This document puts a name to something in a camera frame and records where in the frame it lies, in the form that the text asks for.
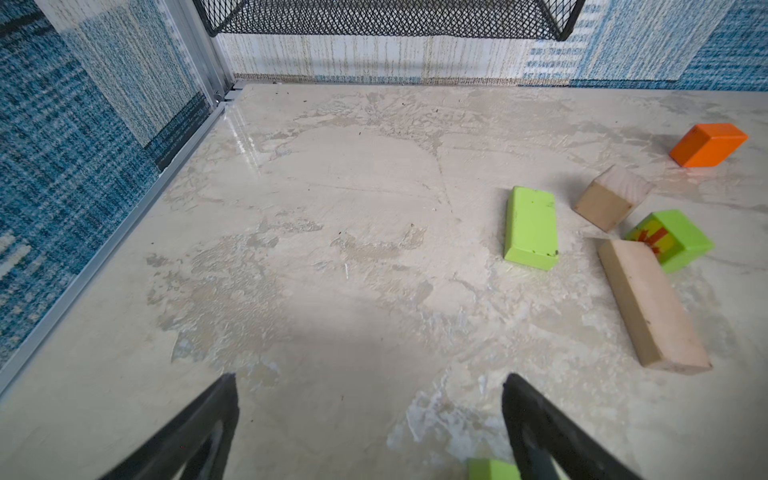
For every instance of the green letter cube block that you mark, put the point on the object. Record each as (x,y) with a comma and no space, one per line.
(674,239)

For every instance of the small natural wood block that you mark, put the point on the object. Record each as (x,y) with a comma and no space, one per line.
(611,197)

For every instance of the black wire mesh shelf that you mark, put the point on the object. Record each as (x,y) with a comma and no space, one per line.
(475,19)

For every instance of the light wood long block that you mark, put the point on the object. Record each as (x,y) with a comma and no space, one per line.
(662,333)

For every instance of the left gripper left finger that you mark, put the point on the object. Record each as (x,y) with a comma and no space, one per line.
(195,444)

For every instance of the orange cube block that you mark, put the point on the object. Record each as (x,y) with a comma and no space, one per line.
(707,145)

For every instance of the lime green long block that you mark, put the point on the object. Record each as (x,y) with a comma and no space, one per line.
(530,231)

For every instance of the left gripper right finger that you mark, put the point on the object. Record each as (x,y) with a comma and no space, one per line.
(543,438)

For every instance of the lime green small cube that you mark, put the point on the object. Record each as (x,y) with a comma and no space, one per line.
(491,469)

